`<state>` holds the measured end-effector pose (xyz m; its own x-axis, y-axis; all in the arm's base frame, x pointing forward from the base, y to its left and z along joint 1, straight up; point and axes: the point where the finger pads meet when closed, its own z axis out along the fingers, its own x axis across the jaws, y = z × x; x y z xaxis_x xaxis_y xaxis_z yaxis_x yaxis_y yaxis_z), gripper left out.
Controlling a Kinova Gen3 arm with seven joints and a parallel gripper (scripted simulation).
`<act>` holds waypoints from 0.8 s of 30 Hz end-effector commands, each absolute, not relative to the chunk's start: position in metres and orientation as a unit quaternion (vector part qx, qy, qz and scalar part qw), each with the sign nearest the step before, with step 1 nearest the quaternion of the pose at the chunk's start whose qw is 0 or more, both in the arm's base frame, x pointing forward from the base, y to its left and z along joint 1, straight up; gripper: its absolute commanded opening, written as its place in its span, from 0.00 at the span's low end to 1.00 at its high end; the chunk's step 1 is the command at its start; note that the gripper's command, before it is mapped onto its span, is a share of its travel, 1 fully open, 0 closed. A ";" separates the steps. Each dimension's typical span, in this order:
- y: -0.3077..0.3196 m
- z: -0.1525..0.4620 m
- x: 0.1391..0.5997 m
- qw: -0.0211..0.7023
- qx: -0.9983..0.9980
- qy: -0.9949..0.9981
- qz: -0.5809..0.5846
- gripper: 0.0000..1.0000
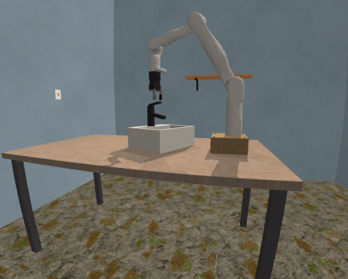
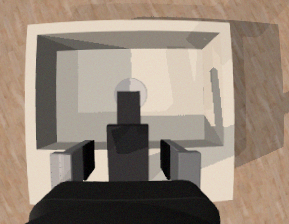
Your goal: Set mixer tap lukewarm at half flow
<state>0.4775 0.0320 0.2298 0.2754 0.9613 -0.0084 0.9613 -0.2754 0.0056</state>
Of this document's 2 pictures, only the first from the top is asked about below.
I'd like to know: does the white rectangular sink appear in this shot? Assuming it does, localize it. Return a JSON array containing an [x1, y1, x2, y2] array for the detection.
[[127, 124, 195, 154]]

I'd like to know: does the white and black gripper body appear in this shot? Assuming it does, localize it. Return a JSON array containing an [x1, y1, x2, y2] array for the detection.
[[149, 63, 166, 91]]

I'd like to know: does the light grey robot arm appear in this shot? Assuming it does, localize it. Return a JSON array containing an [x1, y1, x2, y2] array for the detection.
[[147, 13, 244, 137]]

